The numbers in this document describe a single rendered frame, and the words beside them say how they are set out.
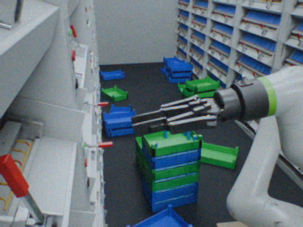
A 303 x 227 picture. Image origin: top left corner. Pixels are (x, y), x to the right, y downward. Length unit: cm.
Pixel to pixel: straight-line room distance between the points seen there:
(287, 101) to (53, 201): 51
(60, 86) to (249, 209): 86
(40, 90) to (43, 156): 9
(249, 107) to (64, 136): 39
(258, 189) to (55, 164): 86
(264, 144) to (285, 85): 48
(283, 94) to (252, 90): 6
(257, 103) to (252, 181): 52
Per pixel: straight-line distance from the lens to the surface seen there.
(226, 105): 63
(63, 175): 37
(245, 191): 112
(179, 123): 59
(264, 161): 112
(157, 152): 156
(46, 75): 40
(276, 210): 110
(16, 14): 21
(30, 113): 42
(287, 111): 69
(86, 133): 84
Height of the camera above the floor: 128
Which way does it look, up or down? 25 degrees down
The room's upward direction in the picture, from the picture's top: straight up
